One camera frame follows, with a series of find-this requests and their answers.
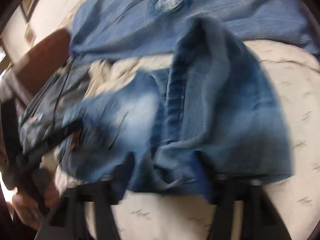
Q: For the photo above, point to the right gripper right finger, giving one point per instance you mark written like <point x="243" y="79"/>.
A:
<point x="244" y="211"/>

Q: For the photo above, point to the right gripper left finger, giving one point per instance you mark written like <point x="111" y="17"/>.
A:
<point x="67" y="219"/>

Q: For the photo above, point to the blue denim pants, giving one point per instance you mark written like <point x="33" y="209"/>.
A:
<point x="214" y="98"/>

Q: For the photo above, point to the person's left hand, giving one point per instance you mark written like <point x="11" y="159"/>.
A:
<point x="25" y="206"/>

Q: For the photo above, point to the grey patterned bedsheet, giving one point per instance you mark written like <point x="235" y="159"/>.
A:
<point x="45" y="113"/>

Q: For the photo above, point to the brown headboard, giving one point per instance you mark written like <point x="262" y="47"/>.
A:
<point x="35" y="68"/>

